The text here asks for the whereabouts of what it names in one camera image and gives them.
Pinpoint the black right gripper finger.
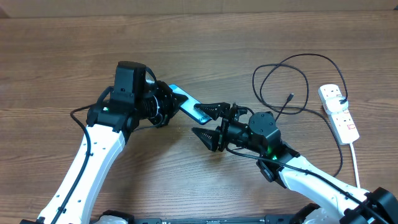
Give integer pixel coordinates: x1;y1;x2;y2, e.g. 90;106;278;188
194;102;230;121
192;128;220;152

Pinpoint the Samsung Galaxy smartphone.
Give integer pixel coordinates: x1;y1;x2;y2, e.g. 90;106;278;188
169;84;211;125

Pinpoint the black USB charging cable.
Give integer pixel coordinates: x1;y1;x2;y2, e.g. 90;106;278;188
252;53;349;178

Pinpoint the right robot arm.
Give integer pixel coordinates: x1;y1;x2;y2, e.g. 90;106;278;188
192;103;397;223

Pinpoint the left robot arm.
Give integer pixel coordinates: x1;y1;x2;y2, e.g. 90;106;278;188
35;61;188;223

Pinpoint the white charger plug adapter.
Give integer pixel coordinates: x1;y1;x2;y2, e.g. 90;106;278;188
323;96;349;114

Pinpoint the white power strip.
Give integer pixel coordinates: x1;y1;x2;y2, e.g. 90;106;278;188
318;84;359;145

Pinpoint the white power strip cord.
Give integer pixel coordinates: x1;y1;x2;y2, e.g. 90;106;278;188
348;142;361;189

